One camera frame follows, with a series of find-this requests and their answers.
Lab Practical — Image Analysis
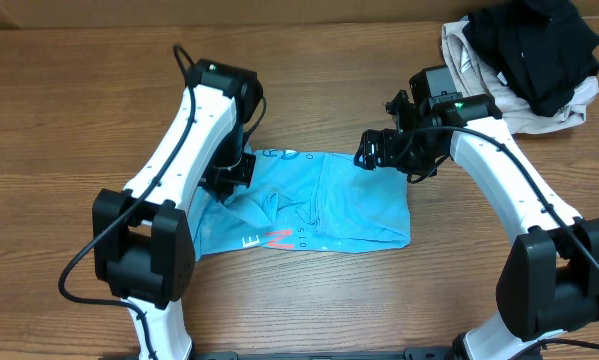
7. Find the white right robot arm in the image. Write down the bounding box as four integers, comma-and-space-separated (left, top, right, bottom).
354, 65, 599, 360

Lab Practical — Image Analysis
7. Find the black folded garment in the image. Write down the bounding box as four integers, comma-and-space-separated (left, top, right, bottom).
462, 0, 599, 117

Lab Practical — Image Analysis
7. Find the beige folded garment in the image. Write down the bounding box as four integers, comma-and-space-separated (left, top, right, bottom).
441, 19, 599, 134

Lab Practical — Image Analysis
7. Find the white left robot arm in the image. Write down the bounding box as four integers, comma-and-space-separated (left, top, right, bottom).
92, 59, 264, 359

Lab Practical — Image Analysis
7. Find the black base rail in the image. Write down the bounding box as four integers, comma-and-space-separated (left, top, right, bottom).
193, 346, 465, 360

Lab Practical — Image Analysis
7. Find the light blue printed t-shirt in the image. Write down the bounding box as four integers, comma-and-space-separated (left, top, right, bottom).
188, 149, 411, 258

